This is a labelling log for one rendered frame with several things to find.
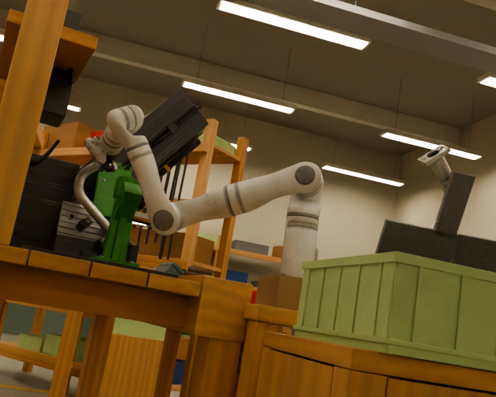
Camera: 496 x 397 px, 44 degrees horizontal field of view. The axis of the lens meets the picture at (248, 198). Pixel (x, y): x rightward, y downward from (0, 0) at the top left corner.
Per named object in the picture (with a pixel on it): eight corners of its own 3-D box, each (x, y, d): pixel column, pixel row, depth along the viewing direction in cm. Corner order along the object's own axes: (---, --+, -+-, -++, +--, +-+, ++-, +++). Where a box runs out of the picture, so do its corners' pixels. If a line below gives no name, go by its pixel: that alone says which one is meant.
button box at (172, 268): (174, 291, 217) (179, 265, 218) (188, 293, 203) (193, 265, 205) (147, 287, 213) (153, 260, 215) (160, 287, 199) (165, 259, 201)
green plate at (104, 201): (118, 228, 216) (126, 174, 225) (124, 220, 210) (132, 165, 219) (85, 221, 212) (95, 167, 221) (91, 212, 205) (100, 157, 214)
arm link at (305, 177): (231, 212, 173) (238, 218, 182) (325, 185, 170) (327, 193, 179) (223, 181, 175) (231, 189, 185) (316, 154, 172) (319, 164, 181)
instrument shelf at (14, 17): (53, 119, 261) (56, 110, 262) (95, 50, 180) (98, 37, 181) (-9, 102, 252) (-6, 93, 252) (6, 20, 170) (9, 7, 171)
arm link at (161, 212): (118, 154, 175) (127, 154, 184) (154, 241, 176) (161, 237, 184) (147, 142, 174) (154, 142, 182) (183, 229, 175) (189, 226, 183)
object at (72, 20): (70, 51, 201) (75, 31, 202) (78, 35, 187) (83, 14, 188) (48, 44, 198) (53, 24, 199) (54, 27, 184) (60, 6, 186)
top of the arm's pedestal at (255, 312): (313, 331, 189) (316, 318, 190) (370, 340, 160) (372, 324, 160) (216, 314, 179) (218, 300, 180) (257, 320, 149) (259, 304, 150)
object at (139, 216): (151, 228, 244) (153, 221, 245) (163, 225, 229) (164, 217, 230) (50, 206, 229) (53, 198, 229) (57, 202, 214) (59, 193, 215)
